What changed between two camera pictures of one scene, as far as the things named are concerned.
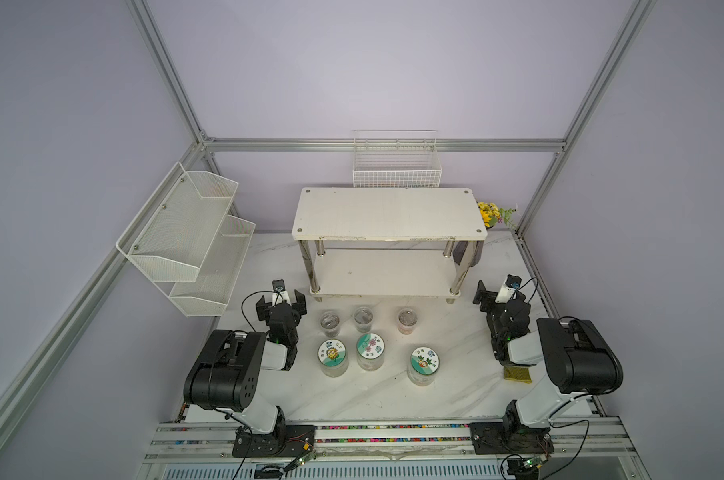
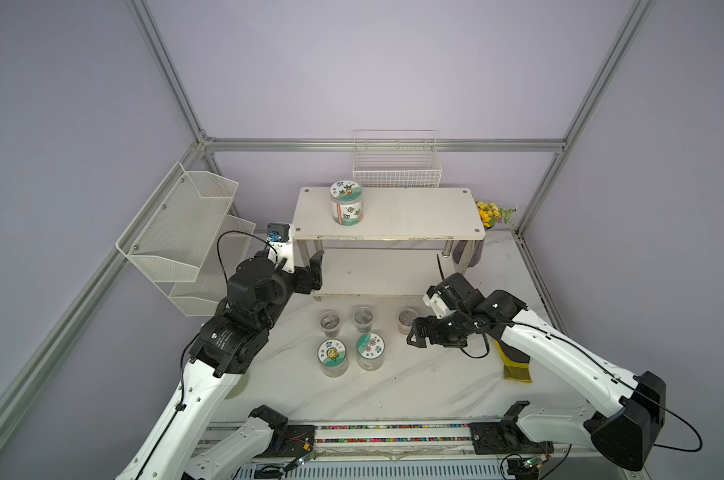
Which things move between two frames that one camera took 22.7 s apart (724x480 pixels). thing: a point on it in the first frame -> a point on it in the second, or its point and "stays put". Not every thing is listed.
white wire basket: x=396 y=159 stays put
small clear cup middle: x=363 y=317 stays put
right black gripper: x=478 y=294 -> x=435 y=338
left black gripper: x=263 y=311 -> x=305 y=285
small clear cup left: x=330 y=321 stays put
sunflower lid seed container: x=333 y=357 stays put
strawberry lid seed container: x=422 y=366 -> x=347 y=202
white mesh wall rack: x=185 y=241 stays put
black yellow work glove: x=516 y=373 stays put
